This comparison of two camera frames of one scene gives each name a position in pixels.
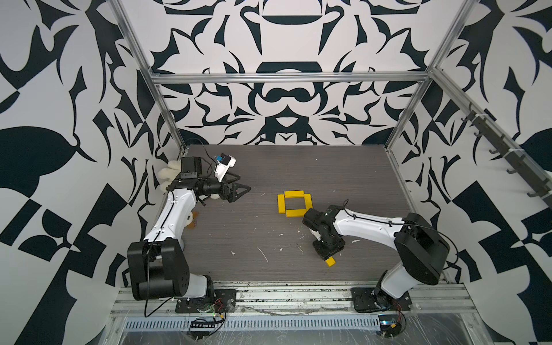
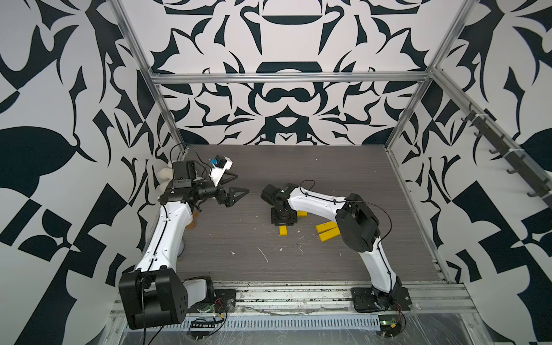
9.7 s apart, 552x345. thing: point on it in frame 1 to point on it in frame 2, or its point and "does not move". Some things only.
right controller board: (389, 325) does not move
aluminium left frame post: (152, 76) does not move
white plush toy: (166, 176) does not move
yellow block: (330, 261) to (283, 231)
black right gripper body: (323, 248) to (277, 218)
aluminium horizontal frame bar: (221, 78) does not move
